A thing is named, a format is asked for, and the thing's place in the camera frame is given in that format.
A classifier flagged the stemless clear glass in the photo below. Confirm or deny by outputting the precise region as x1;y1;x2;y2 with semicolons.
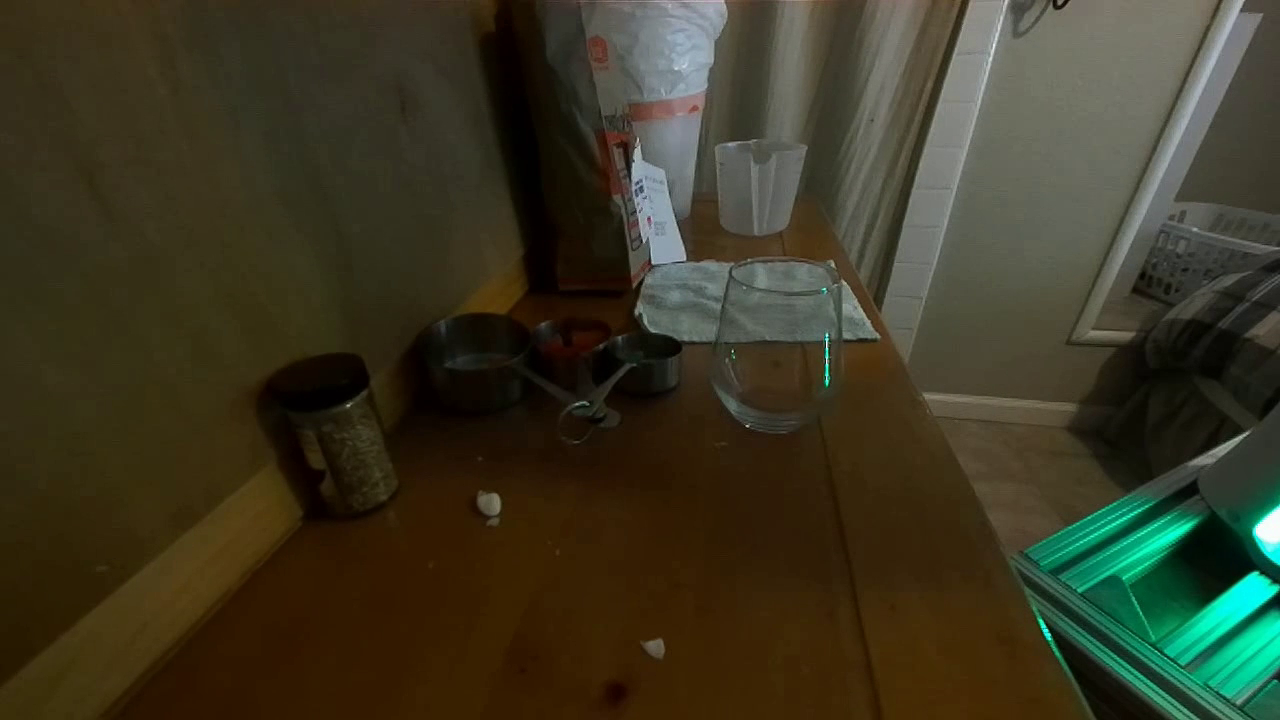
707;258;847;440

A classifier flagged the translucent plastic measuring jug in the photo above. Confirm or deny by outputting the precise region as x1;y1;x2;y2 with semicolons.
710;136;811;242

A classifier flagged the white door frame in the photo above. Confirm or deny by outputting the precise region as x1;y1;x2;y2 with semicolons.
878;0;1013;370

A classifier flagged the large metal measuring cup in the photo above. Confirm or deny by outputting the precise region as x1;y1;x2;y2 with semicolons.
419;311;589;419

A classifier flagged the green lit aluminium frame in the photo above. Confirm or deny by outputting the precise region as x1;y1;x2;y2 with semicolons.
1007;404;1280;720

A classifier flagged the brown paper bag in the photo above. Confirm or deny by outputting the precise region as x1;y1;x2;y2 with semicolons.
523;0;636;296

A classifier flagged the open metal tin can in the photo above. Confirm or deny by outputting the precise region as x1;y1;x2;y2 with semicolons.
258;347;404;521

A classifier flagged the white laundry basket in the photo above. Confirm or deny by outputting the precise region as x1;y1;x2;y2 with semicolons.
1131;197;1280;308

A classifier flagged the plaid fabric bedding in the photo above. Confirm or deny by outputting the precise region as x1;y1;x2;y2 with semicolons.
1069;260;1280;490

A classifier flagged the small white paper packet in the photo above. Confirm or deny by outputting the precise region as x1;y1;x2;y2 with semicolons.
620;146;692;274

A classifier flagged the folded white cloth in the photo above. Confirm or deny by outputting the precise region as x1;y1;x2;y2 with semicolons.
631;258;884;347

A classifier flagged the small metal measuring cup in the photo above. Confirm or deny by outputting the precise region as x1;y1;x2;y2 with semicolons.
562;328;686;426

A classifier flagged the white plastic bag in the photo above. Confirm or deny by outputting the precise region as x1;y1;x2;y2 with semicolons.
580;0;731;220

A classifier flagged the measuring cup with red contents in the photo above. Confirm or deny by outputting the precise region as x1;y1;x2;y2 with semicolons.
532;311;625;402

